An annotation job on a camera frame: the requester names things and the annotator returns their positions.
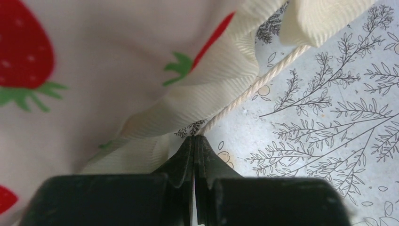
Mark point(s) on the floral table mat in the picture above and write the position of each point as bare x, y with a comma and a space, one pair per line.
332, 114

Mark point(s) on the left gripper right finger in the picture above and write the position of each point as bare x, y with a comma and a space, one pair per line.
208, 168

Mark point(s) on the large strawberry print cushion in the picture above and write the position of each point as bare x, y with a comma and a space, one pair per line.
96, 86

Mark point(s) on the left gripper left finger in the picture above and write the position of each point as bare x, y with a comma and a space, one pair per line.
177, 197

